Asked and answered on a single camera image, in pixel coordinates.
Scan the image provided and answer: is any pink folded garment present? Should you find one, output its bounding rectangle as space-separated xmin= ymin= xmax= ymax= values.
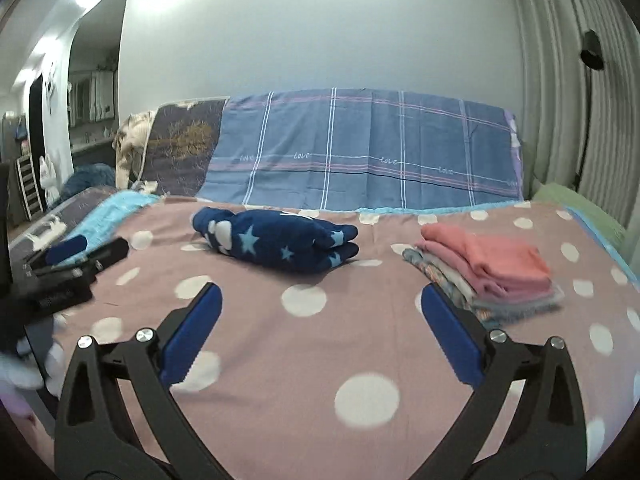
xmin=420 ymin=224 xmax=556 ymax=297

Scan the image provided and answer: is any blue plaid cloth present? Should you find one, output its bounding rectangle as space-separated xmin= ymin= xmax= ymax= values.
xmin=195 ymin=89 xmax=524 ymax=211

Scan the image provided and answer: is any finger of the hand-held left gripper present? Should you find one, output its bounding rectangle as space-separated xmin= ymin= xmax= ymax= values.
xmin=22 ymin=239 xmax=90 ymax=274
xmin=75 ymin=237 xmax=130 ymax=276

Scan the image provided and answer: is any white wall cabinet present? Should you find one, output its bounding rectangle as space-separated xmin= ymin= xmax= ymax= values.
xmin=67 ymin=70 xmax=119 ymax=127

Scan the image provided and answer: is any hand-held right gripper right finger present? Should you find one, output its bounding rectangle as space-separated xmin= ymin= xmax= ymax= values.
xmin=415 ymin=282 xmax=588 ymax=480

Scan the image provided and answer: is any blue star-print fleece pajama top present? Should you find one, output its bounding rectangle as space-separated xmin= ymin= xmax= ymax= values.
xmin=192 ymin=206 xmax=361 ymax=274

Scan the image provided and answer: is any pink polka-dot bedsheet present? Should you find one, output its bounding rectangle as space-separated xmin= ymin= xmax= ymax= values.
xmin=10 ymin=182 xmax=640 ymax=480

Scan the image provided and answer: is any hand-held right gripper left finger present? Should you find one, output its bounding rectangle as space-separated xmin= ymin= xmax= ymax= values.
xmin=54 ymin=281 xmax=226 ymax=480

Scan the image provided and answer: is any beige crumpled cloth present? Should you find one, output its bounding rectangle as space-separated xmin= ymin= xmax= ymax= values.
xmin=112 ymin=110 xmax=161 ymax=194

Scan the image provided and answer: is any green pillow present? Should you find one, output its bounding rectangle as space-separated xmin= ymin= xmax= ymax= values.
xmin=530 ymin=182 xmax=627 ymax=247

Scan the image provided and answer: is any white blurred cloth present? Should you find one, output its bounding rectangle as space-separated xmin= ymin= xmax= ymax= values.
xmin=0 ymin=340 xmax=49 ymax=394

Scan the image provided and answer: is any dark blue fluffy cushion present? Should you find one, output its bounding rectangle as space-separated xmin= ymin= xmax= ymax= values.
xmin=62 ymin=162 xmax=119 ymax=201

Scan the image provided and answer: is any white ladder rack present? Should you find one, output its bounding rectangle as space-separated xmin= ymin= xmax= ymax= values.
xmin=15 ymin=157 xmax=44 ymax=222

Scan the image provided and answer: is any black floor lamp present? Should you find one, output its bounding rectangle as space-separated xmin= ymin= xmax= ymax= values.
xmin=572 ymin=30 xmax=606 ymax=193

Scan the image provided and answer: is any dark tree-print pillow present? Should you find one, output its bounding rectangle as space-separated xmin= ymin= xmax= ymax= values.
xmin=132 ymin=97 xmax=231 ymax=199

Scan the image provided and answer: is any light grey folded garment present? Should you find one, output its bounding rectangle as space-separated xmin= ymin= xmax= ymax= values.
xmin=465 ymin=285 xmax=567 ymax=324

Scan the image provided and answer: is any white pleated curtain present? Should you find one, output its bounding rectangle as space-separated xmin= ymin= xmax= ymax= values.
xmin=505 ymin=0 xmax=640 ymax=261

